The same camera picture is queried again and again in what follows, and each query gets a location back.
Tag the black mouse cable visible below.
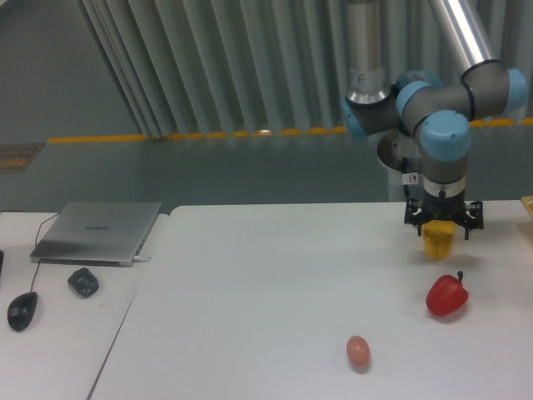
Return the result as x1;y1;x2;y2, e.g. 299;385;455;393
27;210;63;294

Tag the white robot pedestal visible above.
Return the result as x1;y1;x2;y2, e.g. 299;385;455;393
376;132;426;203

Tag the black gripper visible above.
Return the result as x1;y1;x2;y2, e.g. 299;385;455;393
404;192;484;240

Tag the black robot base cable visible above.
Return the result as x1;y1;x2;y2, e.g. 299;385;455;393
400;156;414;203

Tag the wooden basket edge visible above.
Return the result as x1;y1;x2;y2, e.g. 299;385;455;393
521;195;533;218

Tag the yellow bell pepper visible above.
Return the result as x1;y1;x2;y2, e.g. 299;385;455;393
421;220;456;259

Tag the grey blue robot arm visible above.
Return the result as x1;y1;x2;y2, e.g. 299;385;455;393
341;1;529;233

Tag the black computer mouse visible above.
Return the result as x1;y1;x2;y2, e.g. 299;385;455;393
7;291;38;333

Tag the small black plastic tray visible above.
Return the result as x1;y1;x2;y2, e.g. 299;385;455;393
67;267;100;298

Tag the grey pleated curtain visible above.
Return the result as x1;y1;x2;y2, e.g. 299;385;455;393
82;1;532;138

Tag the brown egg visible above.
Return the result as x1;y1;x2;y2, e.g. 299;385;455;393
346;336;371;368

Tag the silver laptop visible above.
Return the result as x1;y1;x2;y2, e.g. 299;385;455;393
31;202;162;267

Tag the red bell pepper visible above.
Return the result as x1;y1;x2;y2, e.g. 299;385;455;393
426;271;469;317

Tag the dark object at left edge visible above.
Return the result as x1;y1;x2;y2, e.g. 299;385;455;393
0;250;5;279

